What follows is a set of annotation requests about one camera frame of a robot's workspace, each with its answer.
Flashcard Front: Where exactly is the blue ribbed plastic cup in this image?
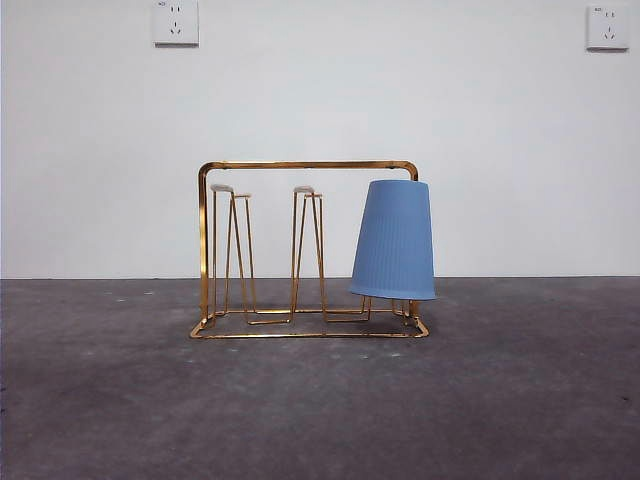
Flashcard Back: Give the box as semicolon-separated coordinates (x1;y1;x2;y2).
348;179;439;302

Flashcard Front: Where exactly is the gold wire cup rack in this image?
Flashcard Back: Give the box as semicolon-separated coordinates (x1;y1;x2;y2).
188;159;431;341

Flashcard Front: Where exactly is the white wall socket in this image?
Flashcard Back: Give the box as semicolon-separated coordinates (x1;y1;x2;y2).
586;4;630;52
153;0;200;49

